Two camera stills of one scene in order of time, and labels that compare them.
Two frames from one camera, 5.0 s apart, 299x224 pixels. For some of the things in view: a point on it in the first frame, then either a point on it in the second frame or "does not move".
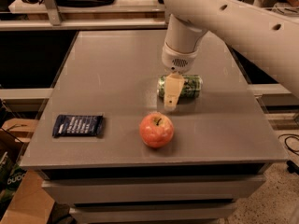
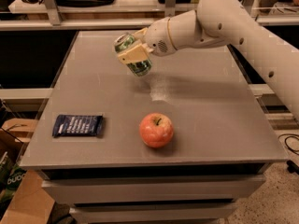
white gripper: [177, 61] to [156, 35]
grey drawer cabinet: [165, 195] does not move
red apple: [156, 130] does not move
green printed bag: [11, 176] does not move
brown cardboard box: [32, 200] does not move
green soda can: [192, 87] to [138, 68]
